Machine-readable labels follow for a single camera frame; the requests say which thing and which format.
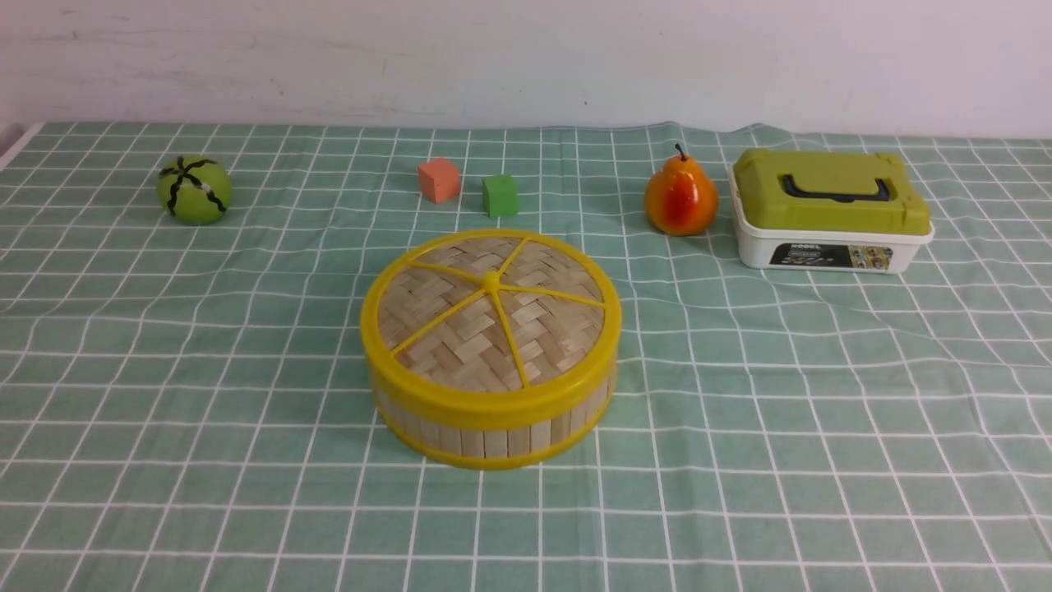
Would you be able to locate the yellow woven bamboo steamer lid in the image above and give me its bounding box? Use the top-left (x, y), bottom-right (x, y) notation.
top-left (360, 229), bottom-right (621, 430)

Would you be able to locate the bamboo steamer basket base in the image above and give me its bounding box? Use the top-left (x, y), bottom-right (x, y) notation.
top-left (372, 366), bottom-right (619, 469)

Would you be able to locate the white box with green lid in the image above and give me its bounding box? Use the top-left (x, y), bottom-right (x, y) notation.
top-left (728, 147), bottom-right (934, 275)

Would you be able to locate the green foam cube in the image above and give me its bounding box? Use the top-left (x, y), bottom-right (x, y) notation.
top-left (483, 173), bottom-right (519, 218)

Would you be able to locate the orange yellow toy pear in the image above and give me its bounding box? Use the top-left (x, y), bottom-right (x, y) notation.
top-left (644, 143), bottom-right (720, 237)

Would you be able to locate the green ball with black stripes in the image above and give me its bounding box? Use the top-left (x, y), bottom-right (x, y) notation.
top-left (155, 155), bottom-right (232, 225)

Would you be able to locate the green checkered tablecloth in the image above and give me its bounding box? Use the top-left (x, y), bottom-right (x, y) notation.
top-left (1, 123), bottom-right (1051, 591)

